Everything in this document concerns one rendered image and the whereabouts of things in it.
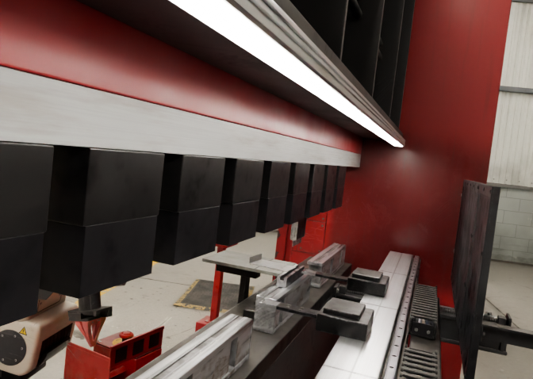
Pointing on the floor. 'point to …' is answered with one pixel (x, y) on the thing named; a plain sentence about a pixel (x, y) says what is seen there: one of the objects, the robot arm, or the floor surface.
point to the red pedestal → (214, 294)
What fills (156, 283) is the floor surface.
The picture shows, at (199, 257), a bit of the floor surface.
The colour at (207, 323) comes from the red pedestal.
